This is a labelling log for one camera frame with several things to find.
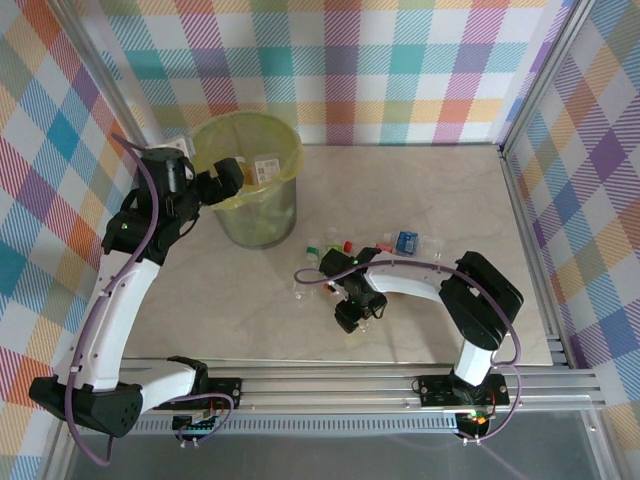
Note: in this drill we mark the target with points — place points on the clear bottle green neck band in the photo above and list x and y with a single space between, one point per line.
312 249

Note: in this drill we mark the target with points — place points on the clear bottle red cap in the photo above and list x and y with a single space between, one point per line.
349 245

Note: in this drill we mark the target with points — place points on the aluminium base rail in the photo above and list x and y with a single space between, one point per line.
325 387

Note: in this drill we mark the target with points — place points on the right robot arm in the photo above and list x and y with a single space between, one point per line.
405 282

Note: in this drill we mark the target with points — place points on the red label bottle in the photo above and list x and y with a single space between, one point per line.
384 246

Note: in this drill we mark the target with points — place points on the mesh waste bin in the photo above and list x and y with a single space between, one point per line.
260 225

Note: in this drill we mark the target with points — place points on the clear bottle green white label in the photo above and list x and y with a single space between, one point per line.
332 246

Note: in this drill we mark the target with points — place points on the aluminium side rail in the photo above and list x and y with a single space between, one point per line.
519 200
57 462

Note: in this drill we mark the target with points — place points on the green controller board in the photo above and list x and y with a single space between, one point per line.
197 427
475 419

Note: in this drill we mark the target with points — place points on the aluminium frame post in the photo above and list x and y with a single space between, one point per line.
545 75
107 80

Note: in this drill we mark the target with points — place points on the blue label water bottle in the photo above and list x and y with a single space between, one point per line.
407 242

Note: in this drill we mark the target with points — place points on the yellow bin liner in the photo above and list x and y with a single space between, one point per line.
285 140

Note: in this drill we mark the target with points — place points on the aluminium back rail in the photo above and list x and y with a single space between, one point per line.
400 145

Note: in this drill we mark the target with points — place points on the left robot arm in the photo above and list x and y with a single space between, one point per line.
115 320

